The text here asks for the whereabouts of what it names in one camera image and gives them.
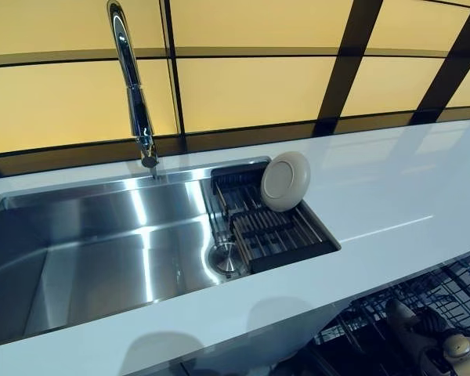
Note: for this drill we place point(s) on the large beige plate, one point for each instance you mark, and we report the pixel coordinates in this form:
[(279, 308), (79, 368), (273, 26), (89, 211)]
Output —
[(399, 313)]

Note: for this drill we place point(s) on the white cabinet door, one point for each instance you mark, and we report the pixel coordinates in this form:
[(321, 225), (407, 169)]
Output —
[(239, 364)]

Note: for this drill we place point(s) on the chrome kitchen faucet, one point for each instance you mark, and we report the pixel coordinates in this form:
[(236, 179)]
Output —
[(133, 90)]

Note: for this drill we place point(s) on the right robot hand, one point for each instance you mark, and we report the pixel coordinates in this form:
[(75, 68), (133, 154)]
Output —
[(434, 327)]

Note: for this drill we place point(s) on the small beige plate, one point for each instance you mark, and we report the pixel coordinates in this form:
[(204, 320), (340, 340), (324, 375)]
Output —
[(284, 182)]

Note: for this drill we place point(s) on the round steel sink drain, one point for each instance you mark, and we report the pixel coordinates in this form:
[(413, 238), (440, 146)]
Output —
[(224, 258)]

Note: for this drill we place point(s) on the black dish drying rack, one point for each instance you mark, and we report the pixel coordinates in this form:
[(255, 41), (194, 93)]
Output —
[(274, 239)]

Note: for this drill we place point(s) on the open black dishwasher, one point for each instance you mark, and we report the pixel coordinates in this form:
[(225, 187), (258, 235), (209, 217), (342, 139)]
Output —
[(356, 352)]

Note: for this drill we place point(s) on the stainless steel sink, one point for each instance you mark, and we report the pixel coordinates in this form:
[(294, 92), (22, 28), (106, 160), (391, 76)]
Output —
[(102, 250)]

